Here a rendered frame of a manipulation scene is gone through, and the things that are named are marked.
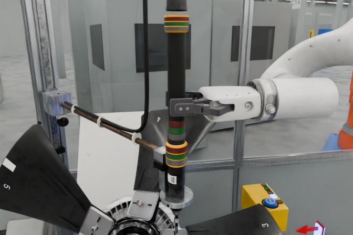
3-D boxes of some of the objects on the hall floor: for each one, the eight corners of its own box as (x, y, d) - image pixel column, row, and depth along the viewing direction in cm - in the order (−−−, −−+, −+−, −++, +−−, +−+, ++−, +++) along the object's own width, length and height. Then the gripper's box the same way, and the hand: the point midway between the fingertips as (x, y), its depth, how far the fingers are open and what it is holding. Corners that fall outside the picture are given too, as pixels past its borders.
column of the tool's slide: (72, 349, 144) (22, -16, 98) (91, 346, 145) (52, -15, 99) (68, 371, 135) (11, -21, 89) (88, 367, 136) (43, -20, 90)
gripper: (241, 74, 61) (162, 76, 58) (282, 90, 45) (174, 93, 42) (239, 106, 63) (163, 109, 60) (277, 132, 47) (174, 138, 44)
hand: (176, 103), depth 51 cm, fingers open, 6 cm apart
